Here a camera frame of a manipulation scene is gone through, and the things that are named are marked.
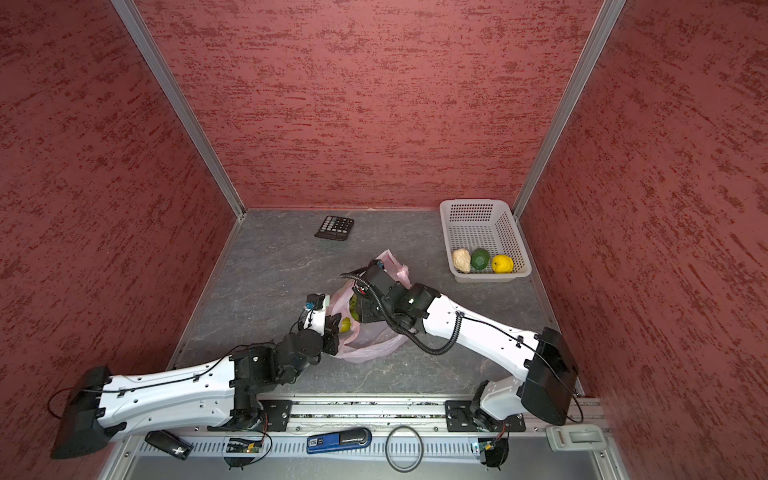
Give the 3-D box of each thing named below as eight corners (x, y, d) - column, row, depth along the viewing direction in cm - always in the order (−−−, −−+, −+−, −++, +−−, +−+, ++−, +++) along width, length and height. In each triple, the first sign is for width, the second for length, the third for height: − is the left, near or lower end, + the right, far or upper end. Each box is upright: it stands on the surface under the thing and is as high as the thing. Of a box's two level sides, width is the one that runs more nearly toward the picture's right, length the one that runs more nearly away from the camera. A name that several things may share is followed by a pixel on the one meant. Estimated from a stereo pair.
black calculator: (317, 236, 115) (315, 232, 113) (327, 218, 122) (326, 214, 120) (345, 242, 114) (345, 238, 112) (354, 223, 120) (353, 219, 118)
